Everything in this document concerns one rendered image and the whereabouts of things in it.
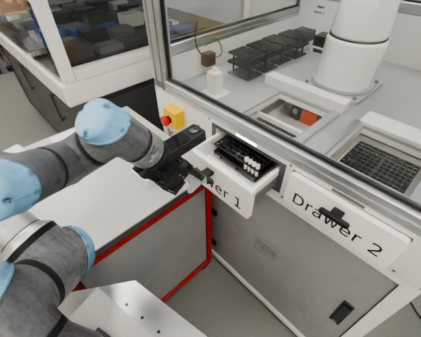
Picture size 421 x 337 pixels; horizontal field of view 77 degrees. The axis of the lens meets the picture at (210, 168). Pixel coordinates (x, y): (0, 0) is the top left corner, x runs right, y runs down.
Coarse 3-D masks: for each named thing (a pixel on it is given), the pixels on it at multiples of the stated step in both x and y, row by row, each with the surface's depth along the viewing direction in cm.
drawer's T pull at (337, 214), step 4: (320, 208) 63; (324, 208) 63; (336, 208) 63; (320, 212) 63; (324, 212) 62; (328, 212) 62; (332, 212) 62; (336, 212) 62; (340, 212) 62; (328, 216) 62; (332, 216) 61; (336, 216) 61; (340, 216) 62; (332, 220) 62; (336, 220) 61; (340, 220) 61; (340, 224) 61; (344, 224) 60; (348, 224) 60; (344, 228) 60
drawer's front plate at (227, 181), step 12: (192, 156) 78; (204, 156) 74; (216, 168) 71; (216, 180) 74; (228, 180) 70; (240, 180) 68; (216, 192) 77; (228, 192) 72; (240, 192) 68; (252, 192) 65; (228, 204) 76; (240, 204) 71; (252, 204) 68
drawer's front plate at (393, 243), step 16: (288, 192) 74; (304, 192) 69; (320, 192) 65; (304, 208) 72; (352, 208) 61; (320, 224) 70; (352, 224) 63; (368, 224) 59; (384, 224) 58; (368, 240) 61; (384, 240) 58; (400, 240) 55; (368, 256) 64; (384, 256) 60
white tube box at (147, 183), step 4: (132, 172) 89; (132, 176) 90; (136, 176) 88; (136, 180) 90; (140, 180) 88; (144, 180) 86; (148, 180) 86; (140, 184) 90; (144, 184) 87; (148, 184) 87; (152, 184) 89; (148, 188) 88
